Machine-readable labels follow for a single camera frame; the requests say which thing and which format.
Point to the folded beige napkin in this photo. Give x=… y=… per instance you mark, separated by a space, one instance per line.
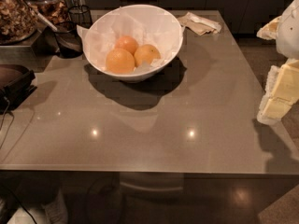
x=199 y=25

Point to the orange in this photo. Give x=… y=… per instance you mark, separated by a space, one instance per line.
x=120 y=61
x=146 y=54
x=128 y=43

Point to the dark glass cup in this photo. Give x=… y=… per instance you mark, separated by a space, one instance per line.
x=68 y=40

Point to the white bowl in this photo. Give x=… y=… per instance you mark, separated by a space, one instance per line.
x=134 y=75

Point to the white spoon handle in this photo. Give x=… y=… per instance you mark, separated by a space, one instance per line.
x=47 y=22

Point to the black wire cup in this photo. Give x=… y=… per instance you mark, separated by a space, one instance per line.
x=81 y=15

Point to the large glass jar of nuts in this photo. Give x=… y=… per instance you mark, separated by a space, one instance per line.
x=17 y=22

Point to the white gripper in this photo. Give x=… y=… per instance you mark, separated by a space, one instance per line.
x=288 y=34

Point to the white paper liner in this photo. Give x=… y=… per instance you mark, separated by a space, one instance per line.
x=102 y=41

